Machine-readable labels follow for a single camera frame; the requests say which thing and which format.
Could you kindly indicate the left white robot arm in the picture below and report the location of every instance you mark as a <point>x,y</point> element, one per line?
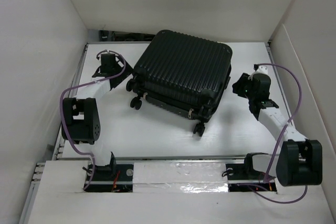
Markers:
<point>79,111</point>

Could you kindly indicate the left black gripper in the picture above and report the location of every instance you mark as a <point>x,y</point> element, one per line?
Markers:
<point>127,71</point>

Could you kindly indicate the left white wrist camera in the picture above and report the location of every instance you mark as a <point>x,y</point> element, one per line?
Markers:
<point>259,68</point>

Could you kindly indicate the aluminium rail with mounts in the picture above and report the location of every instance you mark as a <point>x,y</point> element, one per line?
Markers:
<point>179,177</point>

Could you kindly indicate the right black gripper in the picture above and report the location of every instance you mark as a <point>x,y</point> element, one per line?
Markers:
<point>237,86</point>

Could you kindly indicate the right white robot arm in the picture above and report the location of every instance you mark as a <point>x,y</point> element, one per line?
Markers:
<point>298,160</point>

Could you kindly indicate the black hard-shell suitcase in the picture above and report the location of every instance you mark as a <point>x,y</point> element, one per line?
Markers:
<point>183,74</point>

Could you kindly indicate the dark equipment behind table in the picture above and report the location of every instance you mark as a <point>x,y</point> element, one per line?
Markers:
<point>105,35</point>

